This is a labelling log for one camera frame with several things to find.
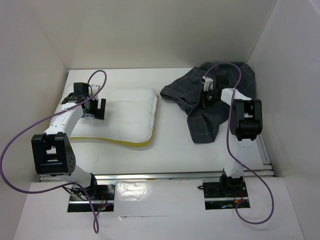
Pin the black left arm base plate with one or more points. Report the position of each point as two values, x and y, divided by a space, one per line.
102 199

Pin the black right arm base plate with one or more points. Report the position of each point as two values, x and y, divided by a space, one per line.
218 198

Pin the aluminium frame rail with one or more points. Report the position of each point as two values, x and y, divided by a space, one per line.
267 171

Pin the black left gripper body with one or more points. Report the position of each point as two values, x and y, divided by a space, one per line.
86 112

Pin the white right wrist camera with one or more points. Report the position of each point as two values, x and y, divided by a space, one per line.
208 83

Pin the white pillow with yellow edge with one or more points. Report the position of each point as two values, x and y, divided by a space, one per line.
128 118

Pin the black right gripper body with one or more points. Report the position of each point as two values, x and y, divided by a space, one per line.
208 99

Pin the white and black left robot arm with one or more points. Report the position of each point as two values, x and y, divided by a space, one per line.
52 151

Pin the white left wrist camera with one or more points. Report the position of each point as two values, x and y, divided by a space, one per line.
95 88

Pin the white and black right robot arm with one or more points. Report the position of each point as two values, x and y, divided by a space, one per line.
244 125

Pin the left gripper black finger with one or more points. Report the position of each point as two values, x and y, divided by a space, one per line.
93 108
101 110

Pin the dark grey checked pillowcase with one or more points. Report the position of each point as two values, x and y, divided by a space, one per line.
204 119

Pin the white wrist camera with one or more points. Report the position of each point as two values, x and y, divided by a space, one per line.
95 88
208 83

